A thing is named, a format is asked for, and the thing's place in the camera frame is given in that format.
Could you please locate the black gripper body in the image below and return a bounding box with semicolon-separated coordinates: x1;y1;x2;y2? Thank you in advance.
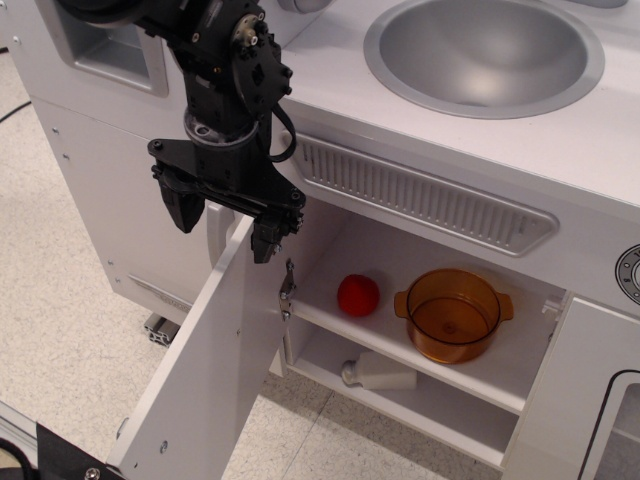
148;139;306;231

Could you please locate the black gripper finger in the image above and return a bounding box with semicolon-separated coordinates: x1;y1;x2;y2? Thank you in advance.
251;216;296;264
158;175;204;233

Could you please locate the white cabinet door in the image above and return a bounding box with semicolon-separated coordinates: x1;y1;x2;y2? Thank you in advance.
106;185;348;480

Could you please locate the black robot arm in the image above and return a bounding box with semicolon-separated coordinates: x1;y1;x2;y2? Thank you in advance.
60;1;306;264

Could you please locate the white toy kitchen cabinet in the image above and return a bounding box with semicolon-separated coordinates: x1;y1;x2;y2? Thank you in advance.
1;1;639;479

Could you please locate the metal door hinge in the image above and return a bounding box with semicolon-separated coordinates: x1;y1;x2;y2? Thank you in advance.
279;259;296;322

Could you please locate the red tomato toy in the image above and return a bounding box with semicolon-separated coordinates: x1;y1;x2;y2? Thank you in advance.
337;274;380;317

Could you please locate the silver vent grille panel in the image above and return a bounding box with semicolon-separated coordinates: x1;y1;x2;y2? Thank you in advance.
291;134;559;257

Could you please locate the white plastic bottle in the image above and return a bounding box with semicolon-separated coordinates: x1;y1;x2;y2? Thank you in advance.
341;351;418;390

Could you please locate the amber transparent pot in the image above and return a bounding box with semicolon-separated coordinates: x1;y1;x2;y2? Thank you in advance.
394;268;514;364

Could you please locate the silver round sink basin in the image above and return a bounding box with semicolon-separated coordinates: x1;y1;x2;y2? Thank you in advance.
364;1;605;120

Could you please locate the black mounting plate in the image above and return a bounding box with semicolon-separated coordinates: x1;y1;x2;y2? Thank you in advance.
36;423;122;480

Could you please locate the silver round dial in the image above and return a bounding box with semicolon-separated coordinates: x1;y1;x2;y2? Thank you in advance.
615;245;640;305

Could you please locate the silver fridge door handle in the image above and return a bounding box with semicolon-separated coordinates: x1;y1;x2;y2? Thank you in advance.
205;202;235;267

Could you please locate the aluminium extrusion rail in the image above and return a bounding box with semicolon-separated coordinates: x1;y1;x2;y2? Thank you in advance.
144;314;180;347

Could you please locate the black floor cable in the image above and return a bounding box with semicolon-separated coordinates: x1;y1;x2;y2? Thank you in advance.
0;101;32;123

